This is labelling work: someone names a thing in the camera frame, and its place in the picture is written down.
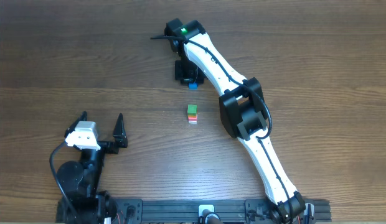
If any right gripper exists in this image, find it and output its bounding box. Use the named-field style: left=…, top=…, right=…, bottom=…
left=174, top=59, right=206, bottom=85

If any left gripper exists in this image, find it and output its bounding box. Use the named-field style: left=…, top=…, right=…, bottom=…
left=64, top=110, right=129, bottom=155

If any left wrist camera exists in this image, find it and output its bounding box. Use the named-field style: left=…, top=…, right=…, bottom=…
left=64, top=120, right=101, bottom=151

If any black cable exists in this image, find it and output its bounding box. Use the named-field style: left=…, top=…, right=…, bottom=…
left=49, top=140, right=80, bottom=223
left=150, top=34, right=273, bottom=141

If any mounting rail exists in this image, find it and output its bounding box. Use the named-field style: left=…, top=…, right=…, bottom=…
left=55, top=198, right=332, bottom=224

